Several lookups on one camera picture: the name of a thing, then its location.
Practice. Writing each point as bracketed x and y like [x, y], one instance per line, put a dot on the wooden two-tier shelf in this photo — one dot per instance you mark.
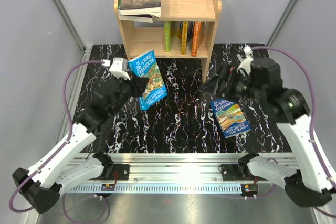
[138, 40]

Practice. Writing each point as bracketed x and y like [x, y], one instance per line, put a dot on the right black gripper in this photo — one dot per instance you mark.
[231, 81]

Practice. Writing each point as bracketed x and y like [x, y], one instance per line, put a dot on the green 65-Storey Treehouse book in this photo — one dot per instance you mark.
[167, 35]

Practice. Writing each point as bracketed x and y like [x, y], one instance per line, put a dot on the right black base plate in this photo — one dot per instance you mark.
[230, 172]

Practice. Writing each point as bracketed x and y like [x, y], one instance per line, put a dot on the black marble pattern mat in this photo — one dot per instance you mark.
[183, 121]

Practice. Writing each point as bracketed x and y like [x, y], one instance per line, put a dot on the blue back-cover Treehouse book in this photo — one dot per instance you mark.
[185, 34]

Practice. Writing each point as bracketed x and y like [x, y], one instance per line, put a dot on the orange 78-Storey Treehouse book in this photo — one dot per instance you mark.
[198, 36]

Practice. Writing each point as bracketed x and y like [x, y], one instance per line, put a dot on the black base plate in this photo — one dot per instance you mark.
[230, 172]
[118, 171]

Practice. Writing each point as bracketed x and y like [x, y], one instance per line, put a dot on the purple 52-Storey Treehouse book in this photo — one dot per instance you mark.
[136, 18]

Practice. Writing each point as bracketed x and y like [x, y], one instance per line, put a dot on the slotted cable duct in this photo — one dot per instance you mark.
[125, 188]

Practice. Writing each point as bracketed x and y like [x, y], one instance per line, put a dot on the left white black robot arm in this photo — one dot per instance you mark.
[45, 182]

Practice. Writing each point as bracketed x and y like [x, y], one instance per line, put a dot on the light blue Treehouse book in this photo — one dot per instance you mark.
[145, 66]

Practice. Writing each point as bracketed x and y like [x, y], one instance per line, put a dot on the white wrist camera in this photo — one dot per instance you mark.
[118, 67]
[245, 56]

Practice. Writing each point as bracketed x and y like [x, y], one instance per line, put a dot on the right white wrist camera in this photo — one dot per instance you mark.
[245, 56]

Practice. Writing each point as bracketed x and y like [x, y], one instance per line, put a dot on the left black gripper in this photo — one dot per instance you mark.
[140, 82]

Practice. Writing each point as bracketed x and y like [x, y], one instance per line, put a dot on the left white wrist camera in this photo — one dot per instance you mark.
[118, 67]

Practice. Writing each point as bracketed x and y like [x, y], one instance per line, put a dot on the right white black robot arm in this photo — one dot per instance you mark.
[310, 185]

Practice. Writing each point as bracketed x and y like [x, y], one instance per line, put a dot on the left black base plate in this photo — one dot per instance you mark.
[118, 171]

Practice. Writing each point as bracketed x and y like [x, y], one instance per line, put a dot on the blue 91-Storey Treehouse book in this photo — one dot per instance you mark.
[230, 118]

